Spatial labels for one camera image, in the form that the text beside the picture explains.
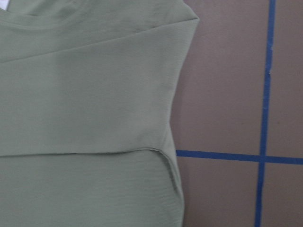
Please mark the green long-sleeve shirt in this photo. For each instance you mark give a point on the green long-sleeve shirt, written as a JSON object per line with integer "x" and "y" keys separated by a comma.
{"x": 86, "y": 92}

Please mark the blue tape line crosswise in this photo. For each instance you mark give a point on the blue tape line crosswise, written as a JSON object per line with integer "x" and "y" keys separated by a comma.
{"x": 239, "y": 157}

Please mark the blue tape line lengthwise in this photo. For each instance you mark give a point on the blue tape line lengthwise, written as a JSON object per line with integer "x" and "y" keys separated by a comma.
{"x": 265, "y": 112}

